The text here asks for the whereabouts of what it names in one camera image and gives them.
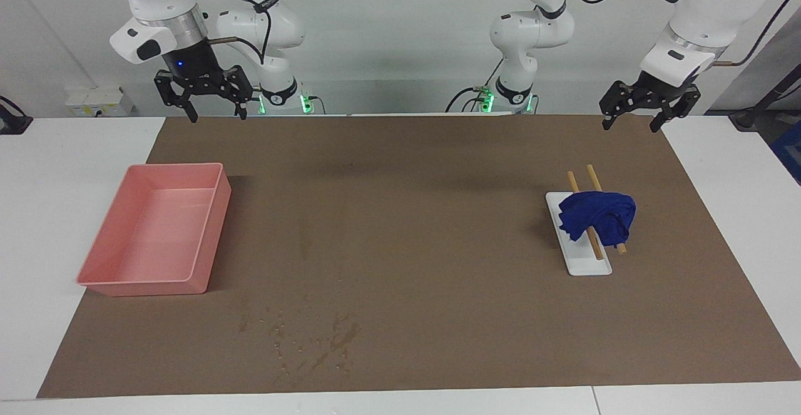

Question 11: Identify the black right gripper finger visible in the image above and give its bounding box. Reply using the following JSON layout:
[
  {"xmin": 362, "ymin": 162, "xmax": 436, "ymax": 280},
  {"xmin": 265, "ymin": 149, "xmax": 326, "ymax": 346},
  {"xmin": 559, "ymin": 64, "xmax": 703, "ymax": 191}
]
[
  {"xmin": 219, "ymin": 64, "xmax": 254, "ymax": 120},
  {"xmin": 155, "ymin": 71, "xmax": 199, "ymax": 123}
]

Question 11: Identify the blue crate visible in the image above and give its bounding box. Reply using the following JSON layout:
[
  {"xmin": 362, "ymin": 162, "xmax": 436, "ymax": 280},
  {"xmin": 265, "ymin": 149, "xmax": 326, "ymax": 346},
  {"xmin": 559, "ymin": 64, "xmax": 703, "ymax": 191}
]
[{"xmin": 770, "ymin": 121, "xmax": 801, "ymax": 185}]

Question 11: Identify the black stand leg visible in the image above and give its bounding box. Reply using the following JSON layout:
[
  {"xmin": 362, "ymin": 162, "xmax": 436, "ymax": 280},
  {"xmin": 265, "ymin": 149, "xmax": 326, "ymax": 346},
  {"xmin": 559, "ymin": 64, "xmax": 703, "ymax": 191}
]
[{"xmin": 729, "ymin": 64, "xmax": 801, "ymax": 131}]

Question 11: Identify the white rack base tray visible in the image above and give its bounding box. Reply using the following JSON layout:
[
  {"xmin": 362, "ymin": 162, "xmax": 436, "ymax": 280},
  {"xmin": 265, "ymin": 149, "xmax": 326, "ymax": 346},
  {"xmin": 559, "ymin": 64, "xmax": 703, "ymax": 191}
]
[{"xmin": 546, "ymin": 191, "xmax": 613, "ymax": 277}]

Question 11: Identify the white wall socket box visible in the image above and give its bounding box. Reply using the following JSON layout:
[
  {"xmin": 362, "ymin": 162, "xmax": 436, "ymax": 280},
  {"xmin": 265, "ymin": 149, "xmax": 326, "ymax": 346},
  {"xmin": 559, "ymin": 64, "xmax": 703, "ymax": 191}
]
[{"xmin": 66, "ymin": 86, "xmax": 133, "ymax": 117}]

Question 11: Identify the black arm base cable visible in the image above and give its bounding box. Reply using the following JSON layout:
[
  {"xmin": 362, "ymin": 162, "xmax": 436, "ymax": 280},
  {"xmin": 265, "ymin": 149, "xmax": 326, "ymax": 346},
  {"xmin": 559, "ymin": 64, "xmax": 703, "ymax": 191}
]
[{"xmin": 446, "ymin": 58, "xmax": 504, "ymax": 113}]

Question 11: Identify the pink plastic bin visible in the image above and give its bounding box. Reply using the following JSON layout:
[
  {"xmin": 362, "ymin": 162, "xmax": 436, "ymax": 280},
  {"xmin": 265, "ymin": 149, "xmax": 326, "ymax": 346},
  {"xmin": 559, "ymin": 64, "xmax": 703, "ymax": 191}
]
[{"xmin": 76, "ymin": 163, "xmax": 232, "ymax": 297}]

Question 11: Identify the brown table mat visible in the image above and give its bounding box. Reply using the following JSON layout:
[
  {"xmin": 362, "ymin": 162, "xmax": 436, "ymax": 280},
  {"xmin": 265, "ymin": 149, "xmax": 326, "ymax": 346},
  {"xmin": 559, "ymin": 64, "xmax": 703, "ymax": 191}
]
[{"xmin": 36, "ymin": 113, "xmax": 801, "ymax": 399}]

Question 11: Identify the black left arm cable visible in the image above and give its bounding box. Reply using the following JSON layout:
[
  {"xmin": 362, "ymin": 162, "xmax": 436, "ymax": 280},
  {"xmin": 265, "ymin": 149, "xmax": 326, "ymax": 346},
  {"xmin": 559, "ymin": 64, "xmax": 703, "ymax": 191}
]
[{"xmin": 518, "ymin": 0, "xmax": 801, "ymax": 68}]

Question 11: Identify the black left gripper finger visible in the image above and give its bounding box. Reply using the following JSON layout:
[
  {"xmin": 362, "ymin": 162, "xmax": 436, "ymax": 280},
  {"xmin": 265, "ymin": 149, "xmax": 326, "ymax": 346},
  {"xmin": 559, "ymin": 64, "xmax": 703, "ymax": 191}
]
[
  {"xmin": 650, "ymin": 86, "xmax": 702, "ymax": 134},
  {"xmin": 599, "ymin": 80, "xmax": 639, "ymax": 131}
]

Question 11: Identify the black clamp mount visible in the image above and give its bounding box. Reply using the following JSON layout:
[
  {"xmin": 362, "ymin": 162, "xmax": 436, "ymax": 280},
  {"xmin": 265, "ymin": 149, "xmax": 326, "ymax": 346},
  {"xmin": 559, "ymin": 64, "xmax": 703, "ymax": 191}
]
[{"xmin": 0, "ymin": 96, "xmax": 33, "ymax": 135}]

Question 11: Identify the wooden rack rod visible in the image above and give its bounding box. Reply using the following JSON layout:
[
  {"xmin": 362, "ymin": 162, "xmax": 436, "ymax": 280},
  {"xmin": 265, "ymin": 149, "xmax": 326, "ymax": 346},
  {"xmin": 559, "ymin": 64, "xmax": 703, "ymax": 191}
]
[
  {"xmin": 567, "ymin": 171, "xmax": 605, "ymax": 261},
  {"xmin": 586, "ymin": 164, "xmax": 628, "ymax": 255}
]

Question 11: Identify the blue towel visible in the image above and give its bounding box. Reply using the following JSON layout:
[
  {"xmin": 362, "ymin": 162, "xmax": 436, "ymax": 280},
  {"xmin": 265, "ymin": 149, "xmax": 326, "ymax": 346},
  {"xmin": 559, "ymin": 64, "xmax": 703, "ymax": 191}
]
[{"xmin": 558, "ymin": 191, "xmax": 637, "ymax": 248}]

